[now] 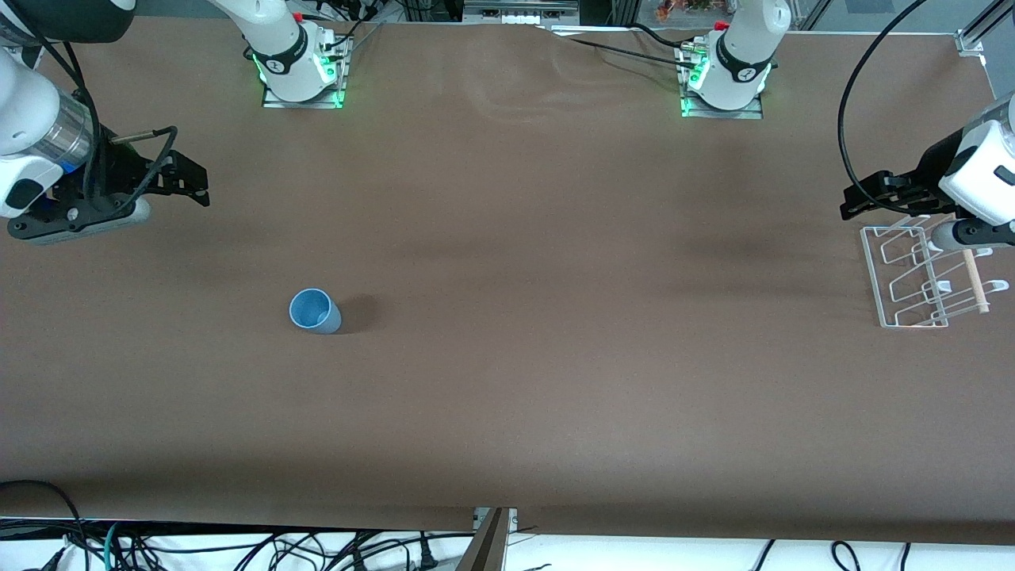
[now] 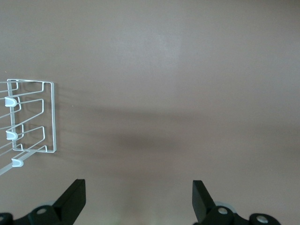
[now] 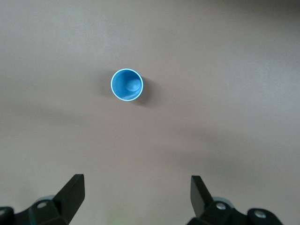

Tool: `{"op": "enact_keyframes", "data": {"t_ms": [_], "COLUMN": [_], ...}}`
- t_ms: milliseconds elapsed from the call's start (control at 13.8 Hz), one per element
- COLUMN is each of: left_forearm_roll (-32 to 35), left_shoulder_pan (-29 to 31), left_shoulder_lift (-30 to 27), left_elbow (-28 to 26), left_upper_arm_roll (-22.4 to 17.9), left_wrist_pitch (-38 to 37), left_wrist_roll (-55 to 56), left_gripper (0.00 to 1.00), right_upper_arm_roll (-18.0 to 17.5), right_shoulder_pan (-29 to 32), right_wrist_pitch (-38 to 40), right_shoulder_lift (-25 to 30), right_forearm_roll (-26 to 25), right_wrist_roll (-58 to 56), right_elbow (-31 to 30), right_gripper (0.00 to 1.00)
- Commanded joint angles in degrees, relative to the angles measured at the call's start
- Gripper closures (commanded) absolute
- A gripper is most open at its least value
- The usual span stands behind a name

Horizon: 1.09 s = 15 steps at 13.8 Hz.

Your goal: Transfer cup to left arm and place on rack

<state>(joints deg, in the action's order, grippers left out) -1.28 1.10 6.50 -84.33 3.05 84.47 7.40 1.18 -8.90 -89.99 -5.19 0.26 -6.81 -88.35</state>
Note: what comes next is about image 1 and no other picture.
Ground wooden rack rod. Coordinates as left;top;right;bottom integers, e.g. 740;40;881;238
963;250;992;316

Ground dark metal post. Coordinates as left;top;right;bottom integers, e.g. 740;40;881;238
456;508;512;571

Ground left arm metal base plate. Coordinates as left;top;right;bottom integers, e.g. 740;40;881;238
678;44;766;121

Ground blue plastic cup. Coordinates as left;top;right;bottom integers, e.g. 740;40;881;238
289;288;343;335

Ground aluminium frame profile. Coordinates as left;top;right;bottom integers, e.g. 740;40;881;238
956;0;1015;56

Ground colourful packaged items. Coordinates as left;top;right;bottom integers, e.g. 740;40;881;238
657;0;734;21

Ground short black table cable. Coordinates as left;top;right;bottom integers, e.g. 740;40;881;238
626;22;700;52

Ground thick black looped cable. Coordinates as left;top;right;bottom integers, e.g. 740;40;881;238
0;479;88;571

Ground white wire cup rack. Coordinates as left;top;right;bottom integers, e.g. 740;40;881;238
860;213;1012;330

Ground grey power strip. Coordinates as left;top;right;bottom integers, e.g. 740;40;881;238
464;0;580;25

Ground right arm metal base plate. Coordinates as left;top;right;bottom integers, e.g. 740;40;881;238
262;36;348;110

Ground long black table cable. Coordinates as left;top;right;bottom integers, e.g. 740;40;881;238
547;30;699;71

